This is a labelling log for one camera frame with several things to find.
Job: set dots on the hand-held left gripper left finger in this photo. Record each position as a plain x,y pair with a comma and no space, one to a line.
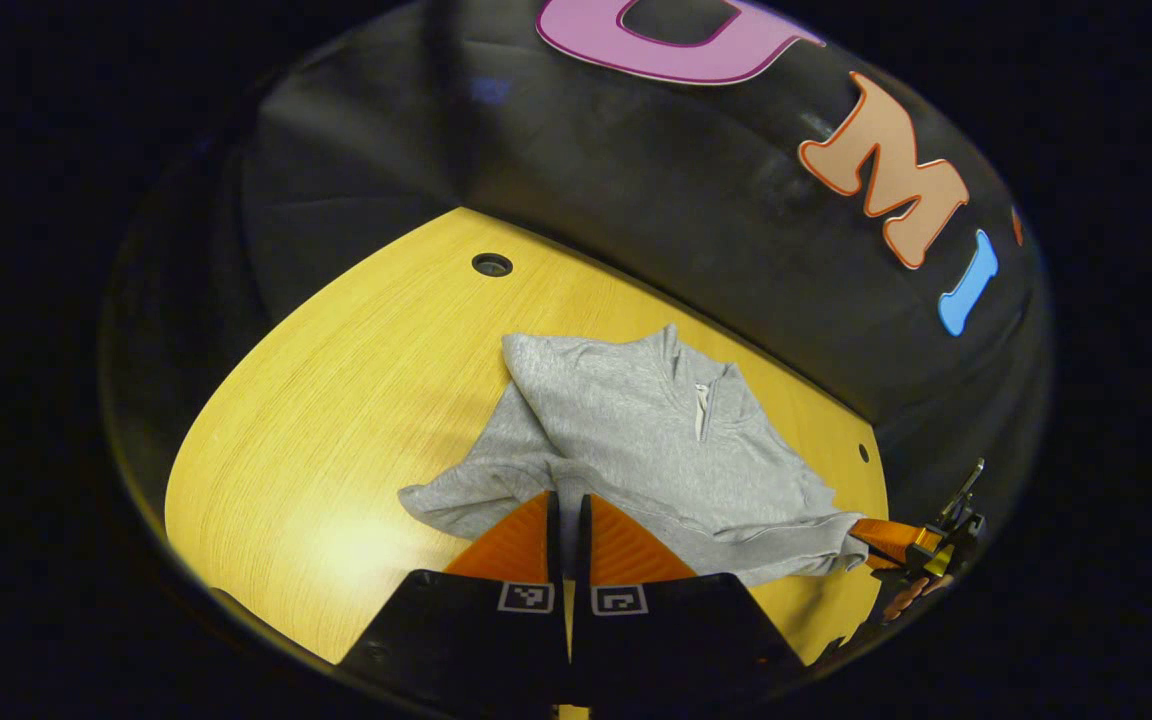
456,640

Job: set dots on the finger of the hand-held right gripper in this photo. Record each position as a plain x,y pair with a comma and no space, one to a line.
896,540

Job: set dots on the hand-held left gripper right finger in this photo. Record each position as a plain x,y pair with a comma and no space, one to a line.
676,640

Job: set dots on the grey sweatshirt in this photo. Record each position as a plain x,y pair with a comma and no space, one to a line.
636,440

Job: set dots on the black backdrop cloth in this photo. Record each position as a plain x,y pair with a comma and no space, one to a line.
636,200

